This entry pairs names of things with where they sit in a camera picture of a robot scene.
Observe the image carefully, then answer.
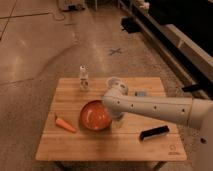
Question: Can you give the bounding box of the white plastic cup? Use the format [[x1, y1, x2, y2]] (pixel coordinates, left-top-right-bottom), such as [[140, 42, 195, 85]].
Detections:
[[106, 77, 121, 88]]

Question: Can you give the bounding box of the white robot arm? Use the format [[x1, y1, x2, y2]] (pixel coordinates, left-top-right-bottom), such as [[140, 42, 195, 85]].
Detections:
[[102, 80, 213, 171]]

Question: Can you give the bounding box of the orange ceramic bowl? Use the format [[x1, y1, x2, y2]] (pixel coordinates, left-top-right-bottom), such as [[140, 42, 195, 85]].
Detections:
[[79, 100, 112, 131]]

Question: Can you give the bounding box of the blue sponge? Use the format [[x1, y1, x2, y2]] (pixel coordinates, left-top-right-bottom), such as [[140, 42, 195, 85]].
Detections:
[[135, 91, 147, 97]]

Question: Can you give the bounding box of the white device on floor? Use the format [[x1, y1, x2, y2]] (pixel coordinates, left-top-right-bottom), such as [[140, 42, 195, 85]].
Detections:
[[58, 0, 85, 11]]

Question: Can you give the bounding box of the orange carrot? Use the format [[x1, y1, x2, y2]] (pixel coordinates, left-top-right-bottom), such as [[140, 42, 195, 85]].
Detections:
[[55, 116, 77, 133]]

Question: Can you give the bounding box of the black white board eraser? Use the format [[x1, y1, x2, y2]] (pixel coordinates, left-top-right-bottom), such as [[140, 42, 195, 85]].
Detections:
[[139, 125, 169, 141]]

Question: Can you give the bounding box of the black box on floor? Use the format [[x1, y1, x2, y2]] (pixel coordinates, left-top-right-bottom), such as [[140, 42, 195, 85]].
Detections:
[[121, 17, 141, 33]]

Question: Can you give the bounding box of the wooden folding table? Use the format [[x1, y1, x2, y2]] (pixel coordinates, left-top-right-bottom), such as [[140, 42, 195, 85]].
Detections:
[[36, 78, 187, 162]]

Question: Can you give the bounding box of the clear plastic bottle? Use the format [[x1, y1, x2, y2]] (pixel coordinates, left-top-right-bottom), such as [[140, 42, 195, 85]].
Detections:
[[79, 65, 89, 91]]

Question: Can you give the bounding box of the long dark bench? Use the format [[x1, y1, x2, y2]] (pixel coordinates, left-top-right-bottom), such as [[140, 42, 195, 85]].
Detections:
[[117, 0, 213, 98]]

